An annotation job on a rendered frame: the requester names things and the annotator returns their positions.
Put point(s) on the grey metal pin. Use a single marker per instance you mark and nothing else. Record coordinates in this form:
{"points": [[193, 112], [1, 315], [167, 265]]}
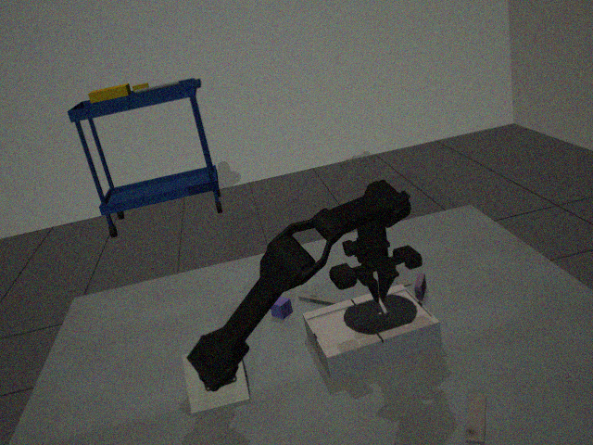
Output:
{"points": [[383, 306]]}

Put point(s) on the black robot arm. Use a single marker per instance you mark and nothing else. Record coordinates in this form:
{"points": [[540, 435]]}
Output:
{"points": [[285, 265]]}

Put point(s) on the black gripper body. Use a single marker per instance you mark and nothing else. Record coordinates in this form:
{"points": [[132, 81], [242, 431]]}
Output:
{"points": [[374, 257]]}

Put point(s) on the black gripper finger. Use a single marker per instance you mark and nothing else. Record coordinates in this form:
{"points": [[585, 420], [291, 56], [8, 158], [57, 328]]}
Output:
{"points": [[385, 281], [373, 287]]}

